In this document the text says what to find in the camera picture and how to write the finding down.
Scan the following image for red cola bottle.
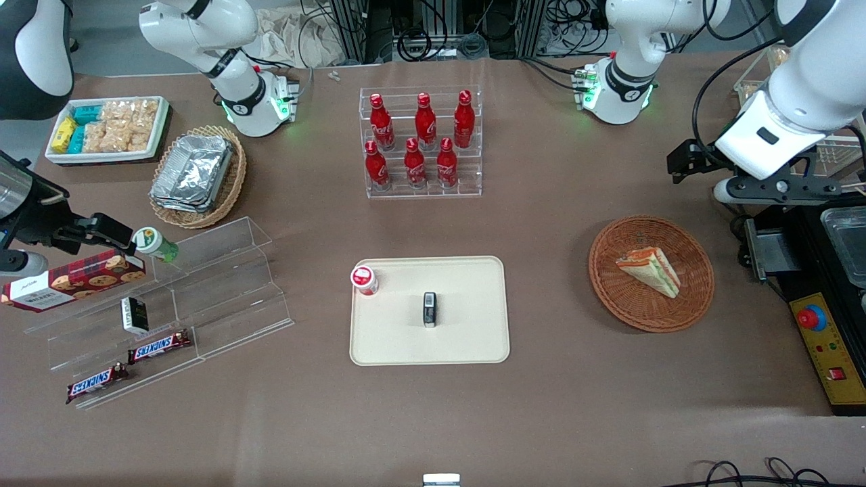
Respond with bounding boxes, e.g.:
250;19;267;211
436;137;459;188
415;93;437;151
404;138;428;189
365;140;391;190
369;93;396;151
453;90;476;149

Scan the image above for round brown wicker basket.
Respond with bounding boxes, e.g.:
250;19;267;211
588;215;715;333

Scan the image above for green bottle with white cap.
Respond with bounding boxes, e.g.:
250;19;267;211
133;227;180;264

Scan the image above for clear acrylic stepped shelf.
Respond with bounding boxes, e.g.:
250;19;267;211
24;216;295;411

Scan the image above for yellow snack pack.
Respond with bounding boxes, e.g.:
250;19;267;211
51;116;77;154

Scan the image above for black machine power cable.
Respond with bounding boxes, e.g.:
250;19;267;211
729;203;753;239

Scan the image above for white rectangular snack tray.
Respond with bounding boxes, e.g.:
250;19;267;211
45;96;171;165

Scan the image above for Snickers chocolate bar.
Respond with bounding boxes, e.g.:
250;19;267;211
127;329;192;365
66;363;129;404

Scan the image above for crumpled beige cloth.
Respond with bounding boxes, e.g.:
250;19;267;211
257;7;346;68

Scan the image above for black sealing machine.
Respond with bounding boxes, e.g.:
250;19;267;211
744;193;866;417

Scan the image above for clear acrylic bottle rack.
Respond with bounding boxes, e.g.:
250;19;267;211
359;85;483;200

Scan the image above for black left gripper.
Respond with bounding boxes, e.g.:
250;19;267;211
666;139;844;205

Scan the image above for red Walkers cookie box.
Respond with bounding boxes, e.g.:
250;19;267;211
0;249;147;313

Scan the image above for stacked aluminium foil trays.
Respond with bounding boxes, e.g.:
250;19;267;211
150;134;235;214

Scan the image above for small red-capped bottle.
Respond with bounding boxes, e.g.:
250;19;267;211
350;266;380;296

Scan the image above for beige plastic tray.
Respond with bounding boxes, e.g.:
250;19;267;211
349;256;511;366

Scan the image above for triangular sandwich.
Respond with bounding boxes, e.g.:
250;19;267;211
615;247;681;299

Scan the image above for clear plastic container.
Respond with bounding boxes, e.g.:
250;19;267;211
820;206;866;288

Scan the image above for aluminium equipment frame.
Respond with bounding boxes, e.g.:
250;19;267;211
329;0;610;65

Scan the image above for small black and white box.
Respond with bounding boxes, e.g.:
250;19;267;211
120;296;150;335

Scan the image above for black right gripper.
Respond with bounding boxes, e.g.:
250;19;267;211
10;177;135;253

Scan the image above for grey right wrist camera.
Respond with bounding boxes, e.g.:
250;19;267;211
0;249;49;277

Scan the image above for black floor cable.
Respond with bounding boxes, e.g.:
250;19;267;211
683;458;866;487

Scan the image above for white wire rack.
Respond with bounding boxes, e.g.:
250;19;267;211
734;42;866;187

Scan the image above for oval tan wicker basket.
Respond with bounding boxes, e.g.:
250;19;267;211
149;124;248;229

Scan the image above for black base cables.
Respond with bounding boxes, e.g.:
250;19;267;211
520;55;589;92

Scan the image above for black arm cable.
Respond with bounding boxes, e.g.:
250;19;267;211
690;37;785;170

